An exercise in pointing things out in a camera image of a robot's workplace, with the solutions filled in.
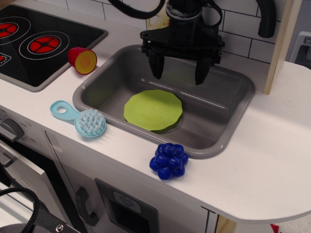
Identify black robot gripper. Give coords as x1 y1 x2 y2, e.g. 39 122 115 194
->
140 0 225 85

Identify blue toy blueberry cluster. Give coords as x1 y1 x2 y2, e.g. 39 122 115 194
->
149 143 189 180

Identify green toy plate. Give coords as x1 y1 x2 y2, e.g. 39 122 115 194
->
123 89 183 131

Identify grey toy sink basin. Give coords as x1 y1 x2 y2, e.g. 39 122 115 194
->
73 45 255 159

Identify black toy faucet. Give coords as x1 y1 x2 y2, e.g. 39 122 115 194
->
256 0 276 38

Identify red yellow toy fruit half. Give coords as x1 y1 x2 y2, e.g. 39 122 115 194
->
68 47 97 75

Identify light blue toy brush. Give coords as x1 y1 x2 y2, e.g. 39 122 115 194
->
50 100 106 138

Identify wooden side panel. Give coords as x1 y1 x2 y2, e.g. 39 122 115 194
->
263 0 302 95

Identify black toy stove top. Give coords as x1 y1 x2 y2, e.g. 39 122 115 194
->
0 4 108 92

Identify grey dishwasher panel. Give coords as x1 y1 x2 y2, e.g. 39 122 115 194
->
95 178 160 233

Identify grey oven knob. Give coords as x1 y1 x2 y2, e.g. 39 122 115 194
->
0 118 25 142

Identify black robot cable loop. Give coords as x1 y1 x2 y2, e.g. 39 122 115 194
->
108 0 168 19

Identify grey cabinet door handle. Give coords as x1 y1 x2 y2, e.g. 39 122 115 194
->
75 186 99 227

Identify black braided cable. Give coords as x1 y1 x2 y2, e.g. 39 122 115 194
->
0 187 40 233

